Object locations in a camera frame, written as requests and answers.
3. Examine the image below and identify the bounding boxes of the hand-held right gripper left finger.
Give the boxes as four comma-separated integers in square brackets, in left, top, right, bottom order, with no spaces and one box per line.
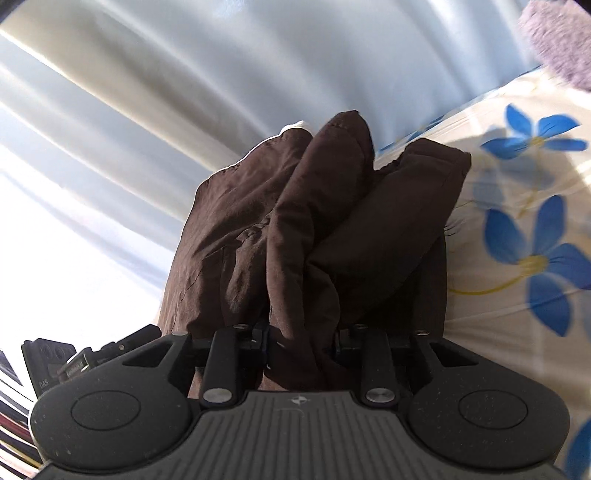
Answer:
[122,324,273,410]

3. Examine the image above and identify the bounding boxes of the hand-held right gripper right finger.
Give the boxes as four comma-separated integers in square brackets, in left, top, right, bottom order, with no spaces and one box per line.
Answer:
[335,324,468,408]

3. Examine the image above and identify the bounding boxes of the dark brown garment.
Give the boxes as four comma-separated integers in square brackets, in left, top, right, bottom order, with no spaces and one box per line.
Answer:
[159,110,472,393]

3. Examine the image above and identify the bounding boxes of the striped cloth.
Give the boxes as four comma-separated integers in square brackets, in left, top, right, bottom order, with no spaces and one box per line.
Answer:
[0,351,43,480]

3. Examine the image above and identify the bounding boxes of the white blue floral bedsheet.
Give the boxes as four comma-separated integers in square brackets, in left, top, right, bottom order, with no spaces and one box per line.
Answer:
[374,65,591,480]

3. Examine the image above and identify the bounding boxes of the white curtain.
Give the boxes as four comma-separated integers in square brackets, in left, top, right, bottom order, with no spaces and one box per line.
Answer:
[0,0,541,352]

